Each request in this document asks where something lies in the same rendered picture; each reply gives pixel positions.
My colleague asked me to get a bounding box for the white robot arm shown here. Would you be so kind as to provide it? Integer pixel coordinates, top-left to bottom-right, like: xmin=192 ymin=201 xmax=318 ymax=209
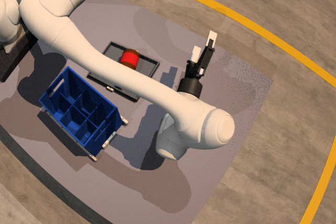
xmin=0 ymin=0 xmax=235 ymax=161

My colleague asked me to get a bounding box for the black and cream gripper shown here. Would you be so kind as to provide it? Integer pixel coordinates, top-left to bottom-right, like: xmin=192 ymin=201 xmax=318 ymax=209
xmin=177 ymin=30 xmax=217 ymax=99

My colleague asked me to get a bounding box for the blue divided crate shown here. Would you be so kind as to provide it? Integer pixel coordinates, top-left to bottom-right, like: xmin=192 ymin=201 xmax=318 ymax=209
xmin=39 ymin=66 xmax=123 ymax=157

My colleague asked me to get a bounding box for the brown bottle with red label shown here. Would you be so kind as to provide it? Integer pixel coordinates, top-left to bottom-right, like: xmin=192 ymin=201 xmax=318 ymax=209
xmin=119 ymin=49 xmax=140 ymax=70

